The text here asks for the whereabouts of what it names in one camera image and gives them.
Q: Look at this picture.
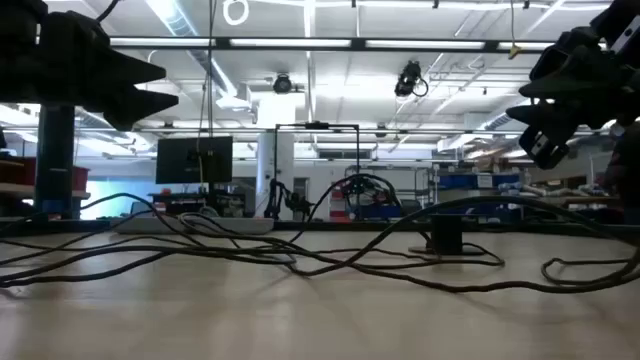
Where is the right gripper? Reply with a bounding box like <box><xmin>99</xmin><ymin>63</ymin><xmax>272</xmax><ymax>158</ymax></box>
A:
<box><xmin>505</xmin><ymin>27</ymin><xmax>640</xmax><ymax>172</ymax></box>

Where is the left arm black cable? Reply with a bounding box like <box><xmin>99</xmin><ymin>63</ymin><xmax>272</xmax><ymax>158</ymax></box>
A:
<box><xmin>95</xmin><ymin>0</ymin><xmax>123</xmax><ymax>24</ymax></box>

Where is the white ring light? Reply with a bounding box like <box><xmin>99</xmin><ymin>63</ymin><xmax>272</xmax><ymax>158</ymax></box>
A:
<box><xmin>221</xmin><ymin>0</ymin><xmax>250</xmax><ymax>27</ymax></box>

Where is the wooden workbench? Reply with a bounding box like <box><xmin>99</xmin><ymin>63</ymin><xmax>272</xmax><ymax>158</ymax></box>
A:
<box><xmin>519</xmin><ymin>194</ymin><xmax>619</xmax><ymax>224</ymax></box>

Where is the red shelf bin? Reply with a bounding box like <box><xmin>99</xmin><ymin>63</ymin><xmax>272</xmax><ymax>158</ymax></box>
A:
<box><xmin>72</xmin><ymin>165</ymin><xmax>92</xmax><ymax>194</ymax></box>
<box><xmin>0</xmin><ymin>156</ymin><xmax>37</xmax><ymax>187</ymax></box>

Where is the overhead beam with light strips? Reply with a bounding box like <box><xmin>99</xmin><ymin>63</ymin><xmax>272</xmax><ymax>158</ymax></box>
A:
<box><xmin>107</xmin><ymin>35</ymin><xmax>609</xmax><ymax>54</ymax></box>

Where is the black aluminium table frame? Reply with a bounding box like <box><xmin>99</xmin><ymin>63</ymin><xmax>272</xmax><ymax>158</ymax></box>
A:
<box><xmin>0</xmin><ymin>215</ymin><xmax>640</xmax><ymax>240</ymax></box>

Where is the black camera with cable loop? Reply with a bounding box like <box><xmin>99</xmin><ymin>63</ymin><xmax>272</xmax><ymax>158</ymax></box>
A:
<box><xmin>393</xmin><ymin>59</ymin><xmax>430</xmax><ymax>99</ymax></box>

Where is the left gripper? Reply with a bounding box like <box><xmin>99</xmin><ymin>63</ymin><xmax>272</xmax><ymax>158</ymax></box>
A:
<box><xmin>38</xmin><ymin>10</ymin><xmax>180</xmax><ymax>133</ymax></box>

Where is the black upright column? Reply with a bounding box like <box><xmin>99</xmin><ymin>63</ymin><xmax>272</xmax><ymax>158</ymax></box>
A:
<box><xmin>35</xmin><ymin>102</ymin><xmax>77</xmax><ymax>221</ymax></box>

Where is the thin black rig frame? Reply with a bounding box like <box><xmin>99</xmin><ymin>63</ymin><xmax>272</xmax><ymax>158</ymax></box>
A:
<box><xmin>272</xmin><ymin>120</ymin><xmax>361</xmax><ymax>222</ymax></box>

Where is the blue storage bin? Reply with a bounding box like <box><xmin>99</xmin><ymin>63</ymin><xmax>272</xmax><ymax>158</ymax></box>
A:
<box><xmin>492</xmin><ymin>172</ymin><xmax>522</xmax><ymax>190</ymax></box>
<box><xmin>437</xmin><ymin>172</ymin><xmax>479</xmax><ymax>191</ymax></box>

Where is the black computer monitor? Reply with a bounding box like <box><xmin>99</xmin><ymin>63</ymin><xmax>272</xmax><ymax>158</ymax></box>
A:
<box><xmin>155</xmin><ymin>135</ymin><xmax>234</xmax><ymax>185</ymax></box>

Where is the white building pillar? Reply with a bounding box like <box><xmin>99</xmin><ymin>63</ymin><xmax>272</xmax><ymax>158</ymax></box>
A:
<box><xmin>255</xmin><ymin>97</ymin><xmax>297</xmax><ymax>221</ymax></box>

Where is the grey plastic tool case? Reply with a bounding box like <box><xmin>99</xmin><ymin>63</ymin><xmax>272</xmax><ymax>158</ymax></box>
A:
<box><xmin>110</xmin><ymin>216</ymin><xmax>275</xmax><ymax>236</ymax></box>

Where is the black wire cable spool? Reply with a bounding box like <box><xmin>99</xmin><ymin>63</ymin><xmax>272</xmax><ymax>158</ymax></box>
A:
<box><xmin>0</xmin><ymin>172</ymin><xmax>640</xmax><ymax>295</ymax></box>

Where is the black round ceiling camera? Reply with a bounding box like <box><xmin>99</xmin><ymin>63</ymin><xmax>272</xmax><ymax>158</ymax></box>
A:
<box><xmin>272</xmin><ymin>73</ymin><xmax>294</xmax><ymax>96</ymax></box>

